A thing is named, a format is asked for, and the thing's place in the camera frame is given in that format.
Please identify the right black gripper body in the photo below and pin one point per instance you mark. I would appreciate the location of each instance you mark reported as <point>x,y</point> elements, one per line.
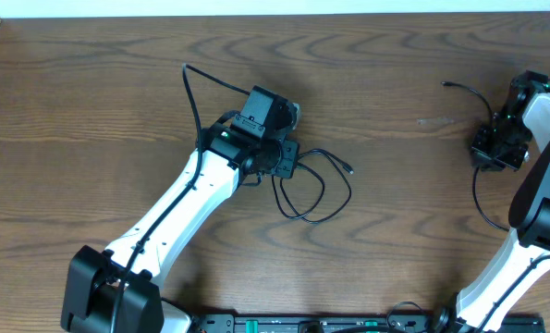
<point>504,146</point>

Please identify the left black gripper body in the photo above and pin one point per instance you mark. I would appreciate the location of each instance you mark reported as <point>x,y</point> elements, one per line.
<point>288,158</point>

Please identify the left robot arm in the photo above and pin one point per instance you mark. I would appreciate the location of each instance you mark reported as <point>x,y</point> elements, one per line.
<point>118,289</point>

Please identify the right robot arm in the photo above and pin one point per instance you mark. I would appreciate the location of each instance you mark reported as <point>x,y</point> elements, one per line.
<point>524,257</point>

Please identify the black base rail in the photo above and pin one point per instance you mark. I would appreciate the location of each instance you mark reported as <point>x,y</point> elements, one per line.
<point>228,322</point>

